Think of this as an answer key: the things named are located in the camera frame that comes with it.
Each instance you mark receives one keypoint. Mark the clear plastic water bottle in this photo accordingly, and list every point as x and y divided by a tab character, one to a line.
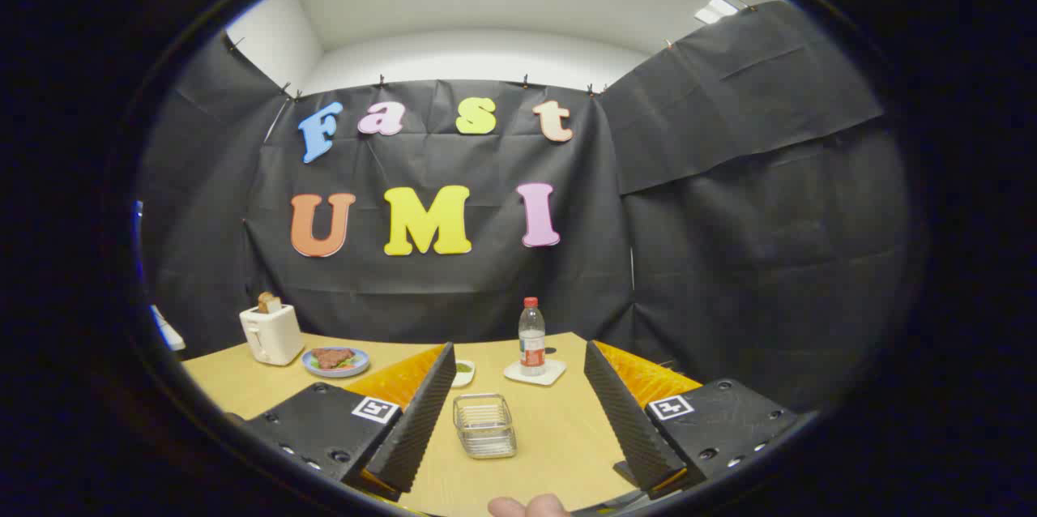
532	339

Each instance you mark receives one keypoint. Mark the white side desk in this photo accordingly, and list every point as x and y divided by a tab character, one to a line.
170	336

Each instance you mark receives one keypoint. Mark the white square coaster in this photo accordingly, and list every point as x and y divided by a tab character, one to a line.
555	375

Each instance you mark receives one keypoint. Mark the black backdrop cloth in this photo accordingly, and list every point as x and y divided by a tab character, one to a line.
454	282

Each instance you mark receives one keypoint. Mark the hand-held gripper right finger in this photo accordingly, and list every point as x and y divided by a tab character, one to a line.
628	420

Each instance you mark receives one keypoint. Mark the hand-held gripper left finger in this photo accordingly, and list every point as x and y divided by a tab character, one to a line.
421	428

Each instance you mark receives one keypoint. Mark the small ceiling light panel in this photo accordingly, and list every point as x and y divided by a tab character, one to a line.
714	10

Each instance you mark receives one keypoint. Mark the brown steak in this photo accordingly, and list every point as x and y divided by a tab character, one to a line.
332	357

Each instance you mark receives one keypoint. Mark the brown toast slice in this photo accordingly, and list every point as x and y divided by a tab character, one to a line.
269	303

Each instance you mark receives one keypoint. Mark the white toaster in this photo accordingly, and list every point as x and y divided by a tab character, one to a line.
271	335

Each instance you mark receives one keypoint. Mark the white divided tray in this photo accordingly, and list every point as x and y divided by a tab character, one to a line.
464	378

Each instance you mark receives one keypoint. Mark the blue plate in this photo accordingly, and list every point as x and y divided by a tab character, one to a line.
362	361

